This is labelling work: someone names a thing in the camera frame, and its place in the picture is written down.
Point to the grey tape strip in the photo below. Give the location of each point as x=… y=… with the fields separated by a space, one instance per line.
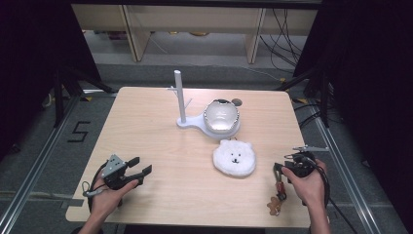
x=72 y=203

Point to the black curtain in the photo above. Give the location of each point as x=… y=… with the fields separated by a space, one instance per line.
x=370 y=81
x=35 y=58

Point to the person's left hand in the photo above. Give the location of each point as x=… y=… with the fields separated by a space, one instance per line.
x=108 y=198

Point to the black tripod stand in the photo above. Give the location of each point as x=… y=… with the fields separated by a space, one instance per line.
x=65 y=94
x=316 y=92

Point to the metal floor rail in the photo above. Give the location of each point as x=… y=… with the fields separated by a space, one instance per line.
x=344 y=172
x=35 y=159

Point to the small dark round disc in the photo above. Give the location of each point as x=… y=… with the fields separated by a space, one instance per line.
x=237 y=102

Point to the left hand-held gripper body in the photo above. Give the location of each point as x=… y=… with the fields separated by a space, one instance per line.
x=113 y=169

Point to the person's right hand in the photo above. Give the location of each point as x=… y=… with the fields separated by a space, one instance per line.
x=308 y=187

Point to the white plush bear pouch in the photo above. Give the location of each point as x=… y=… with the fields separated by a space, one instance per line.
x=234 y=158

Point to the light wooden desk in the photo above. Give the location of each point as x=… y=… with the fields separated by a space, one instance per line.
x=195 y=19

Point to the white key stand with tray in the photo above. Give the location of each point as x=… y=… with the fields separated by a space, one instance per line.
x=181 y=97

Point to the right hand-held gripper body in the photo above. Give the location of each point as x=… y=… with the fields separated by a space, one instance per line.
x=303 y=164

